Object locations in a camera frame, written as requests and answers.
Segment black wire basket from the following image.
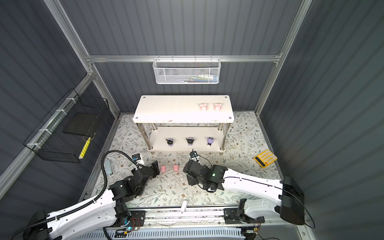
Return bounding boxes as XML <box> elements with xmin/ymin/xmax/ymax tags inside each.
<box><xmin>24</xmin><ymin>89</ymin><xmax>110</xmax><ymax>164</ymax></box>

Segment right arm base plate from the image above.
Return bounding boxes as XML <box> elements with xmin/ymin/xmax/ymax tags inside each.
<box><xmin>223</xmin><ymin>208</ymin><xmax>265</xmax><ymax>225</ymax></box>

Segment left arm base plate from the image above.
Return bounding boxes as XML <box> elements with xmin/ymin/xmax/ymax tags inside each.
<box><xmin>119</xmin><ymin>211</ymin><xmax>147</xmax><ymax>229</ymax></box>

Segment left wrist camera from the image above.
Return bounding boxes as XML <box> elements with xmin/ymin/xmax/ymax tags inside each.
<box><xmin>132</xmin><ymin>153</ymin><xmax>145</xmax><ymax>166</ymax></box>

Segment yellow calculator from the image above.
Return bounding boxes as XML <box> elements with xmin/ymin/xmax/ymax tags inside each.
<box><xmin>254</xmin><ymin>150</ymin><xmax>278</xmax><ymax>168</ymax></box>

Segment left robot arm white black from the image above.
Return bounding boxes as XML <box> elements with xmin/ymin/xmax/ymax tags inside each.
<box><xmin>23</xmin><ymin>161</ymin><xmax>160</xmax><ymax>240</ymax></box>

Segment white two-tier shelf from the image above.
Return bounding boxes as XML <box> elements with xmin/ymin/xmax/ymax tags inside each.
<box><xmin>133</xmin><ymin>95</ymin><xmax>235</xmax><ymax>153</ymax></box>

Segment yellow marker in basket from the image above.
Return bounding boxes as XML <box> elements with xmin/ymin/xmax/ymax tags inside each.
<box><xmin>79</xmin><ymin>137</ymin><xmax>92</xmax><ymax>160</ymax></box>

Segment white cylinder on rail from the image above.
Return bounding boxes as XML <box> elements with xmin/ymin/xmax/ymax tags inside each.
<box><xmin>180</xmin><ymin>200</ymin><xmax>188</xmax><ymax>214</ymax></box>

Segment light purple toy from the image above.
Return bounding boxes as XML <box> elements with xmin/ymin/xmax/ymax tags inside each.
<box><xmin>207</xmin><ymin>137</ymin><xmax>214</xmax><ymax>146</ymax></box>

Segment markers in white basket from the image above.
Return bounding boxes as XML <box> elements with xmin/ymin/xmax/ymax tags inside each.
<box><xmin>178</xmin><ymin>75</ymin><xmax>219</xmax><ymax>84</ymax></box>

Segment black corrugated cable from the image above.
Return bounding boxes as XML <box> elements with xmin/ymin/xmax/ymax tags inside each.
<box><xmin>7</xmin><ymin>149</ymin><xmax>142</xmax><ymax>240</ymax></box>

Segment white ventilated cover strip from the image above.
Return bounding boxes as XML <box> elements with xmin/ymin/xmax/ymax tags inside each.
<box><xmin>74</xmin><ymin>227</ymin><xmax>246</xmax><ymax>240</ymax></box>

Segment dark purple toy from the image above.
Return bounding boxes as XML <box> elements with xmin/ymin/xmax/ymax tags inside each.
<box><xmin>166</xmin><ymin>139</ymin><xmax>174</xmax><ymax>147</ymax></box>
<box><xmin>186</xmin><ymin>138</ymin><xmax>195</xmax><ymax>146</ymax></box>

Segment white wire mesh basket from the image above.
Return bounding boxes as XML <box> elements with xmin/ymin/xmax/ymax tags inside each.
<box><xmin>153</xmin><ymin>60</ymin><xmax>222</xmax><ymax>85</ymax></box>

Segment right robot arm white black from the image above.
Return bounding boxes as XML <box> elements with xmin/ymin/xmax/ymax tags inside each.
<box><xmin>183</xmin><ymin>160</ymin><xmax>305</xmax><ymax>226</ymax></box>

